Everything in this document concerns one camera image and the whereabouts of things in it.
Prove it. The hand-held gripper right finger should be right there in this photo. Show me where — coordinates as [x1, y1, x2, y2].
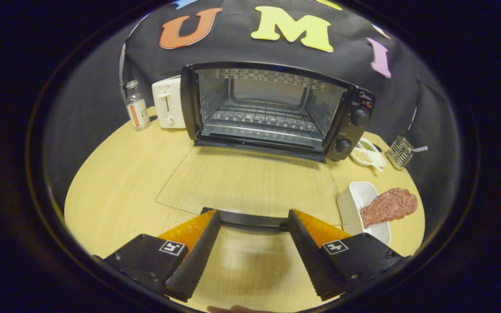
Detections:
[287, 209, 412, 301]

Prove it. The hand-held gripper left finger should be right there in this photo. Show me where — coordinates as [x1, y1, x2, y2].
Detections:
[92, 210, 221, 303]

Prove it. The brown meat cutlet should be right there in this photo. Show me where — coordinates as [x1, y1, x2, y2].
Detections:
[360, 188, 418, 228]

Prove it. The black toaster oven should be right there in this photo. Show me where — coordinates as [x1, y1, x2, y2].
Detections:
[155, 62, 376, 231]

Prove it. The white pop-up toaster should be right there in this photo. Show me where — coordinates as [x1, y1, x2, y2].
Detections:
[152, 76, 187, 130]

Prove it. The white rectangular dish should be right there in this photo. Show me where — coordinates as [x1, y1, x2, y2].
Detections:
[337, 181, 392, 246]

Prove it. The white divided condiment dish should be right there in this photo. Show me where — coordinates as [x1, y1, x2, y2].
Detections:
[350, 137, 387, 171]

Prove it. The clear bottle with orange label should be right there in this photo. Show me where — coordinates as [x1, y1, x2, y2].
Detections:
[125, 80, 151, 131]

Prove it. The wire mesh utensil holder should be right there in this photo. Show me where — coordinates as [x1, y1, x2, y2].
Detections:
[385, 135, 414, 170]

